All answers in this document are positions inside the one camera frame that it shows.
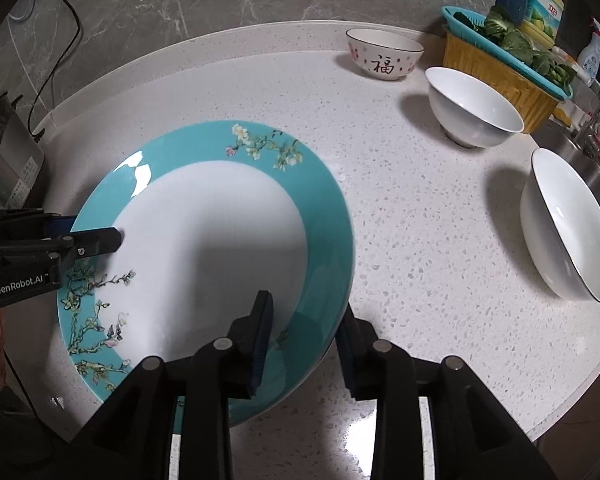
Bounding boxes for green leafy vegetables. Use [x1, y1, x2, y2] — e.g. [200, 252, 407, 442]
[452, 5, 579, 89]

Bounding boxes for yellow oil bottle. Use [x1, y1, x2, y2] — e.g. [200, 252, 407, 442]
[518, 0, 565, 49]

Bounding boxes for plain white bowl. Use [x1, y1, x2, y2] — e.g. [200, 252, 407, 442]
[425, 66, 524, 148]

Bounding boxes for teal strainer basket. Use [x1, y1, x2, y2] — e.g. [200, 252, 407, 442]
[440, 5, 575, 101]

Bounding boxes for black power cable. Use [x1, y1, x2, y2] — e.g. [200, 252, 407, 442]
[28, 0, 84, 142]

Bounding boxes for teal floral rimmed plate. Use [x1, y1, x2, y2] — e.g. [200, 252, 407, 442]
[57, 119, 354, 425]

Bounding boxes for white bowl with dark rim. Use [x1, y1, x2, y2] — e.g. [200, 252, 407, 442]
[520, 148, 600, 304]

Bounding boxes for chrome sink faucet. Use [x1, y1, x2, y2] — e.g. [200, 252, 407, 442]
[574, 88, 600, 152]

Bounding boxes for yellow basin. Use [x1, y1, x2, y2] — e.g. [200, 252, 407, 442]
[443, 32, 559, 133]

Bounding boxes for silver kitchen appliance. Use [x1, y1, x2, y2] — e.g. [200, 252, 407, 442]
[0, 92, 45, 209]

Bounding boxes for small bowl with red character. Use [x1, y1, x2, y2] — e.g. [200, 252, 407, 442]
[346, 28, 425, 81]

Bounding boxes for white spray bottle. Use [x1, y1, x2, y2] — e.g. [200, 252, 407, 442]
[578, 18, 600, 80]

